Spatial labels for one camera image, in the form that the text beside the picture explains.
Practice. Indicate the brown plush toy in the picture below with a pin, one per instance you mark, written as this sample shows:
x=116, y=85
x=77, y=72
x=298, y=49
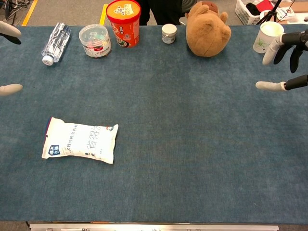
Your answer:
x=208, y=33

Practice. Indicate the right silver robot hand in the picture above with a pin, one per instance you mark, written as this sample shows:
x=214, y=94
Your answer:
x=293, y=38

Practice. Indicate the white printed package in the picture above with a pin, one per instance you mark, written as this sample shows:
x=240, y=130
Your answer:
x=285, y=13

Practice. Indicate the clear plastic water bottle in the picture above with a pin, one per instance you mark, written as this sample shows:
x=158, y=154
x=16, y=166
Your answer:
x=56, y=41

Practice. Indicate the orange instant noodle cup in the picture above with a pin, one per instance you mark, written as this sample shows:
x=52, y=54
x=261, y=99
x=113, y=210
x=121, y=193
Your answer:
x=124, y=24

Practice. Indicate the small white-lidded jar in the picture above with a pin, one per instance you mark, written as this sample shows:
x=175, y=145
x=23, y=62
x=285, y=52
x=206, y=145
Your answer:
x=169, y=33

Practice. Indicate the white plastic basket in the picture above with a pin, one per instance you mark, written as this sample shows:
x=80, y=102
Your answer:
x=243, y=13

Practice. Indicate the white paper cup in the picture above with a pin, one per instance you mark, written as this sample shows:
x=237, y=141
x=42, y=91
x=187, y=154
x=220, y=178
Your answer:
x=264, y=36

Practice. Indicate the blue felt table cloth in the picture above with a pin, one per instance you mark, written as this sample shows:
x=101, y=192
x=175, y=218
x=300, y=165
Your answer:
x=168, y=108

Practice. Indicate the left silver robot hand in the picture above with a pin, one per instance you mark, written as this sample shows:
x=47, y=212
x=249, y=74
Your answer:
x=9, y=30

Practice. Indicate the black tripod stand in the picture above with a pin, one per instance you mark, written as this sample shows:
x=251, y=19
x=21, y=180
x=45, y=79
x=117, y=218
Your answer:
x=270, y=13

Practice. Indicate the clear jar of colourful clips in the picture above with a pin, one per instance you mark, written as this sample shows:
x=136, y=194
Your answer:
x=95, y=41

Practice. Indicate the person in black clothes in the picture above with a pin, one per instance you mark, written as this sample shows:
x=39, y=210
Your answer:
x=163, y=10

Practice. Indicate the white printed bag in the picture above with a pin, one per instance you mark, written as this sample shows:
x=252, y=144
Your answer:
x=81, y=142

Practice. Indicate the aluminium profile rail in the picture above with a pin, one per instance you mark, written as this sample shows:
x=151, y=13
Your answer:
x=154, y=227

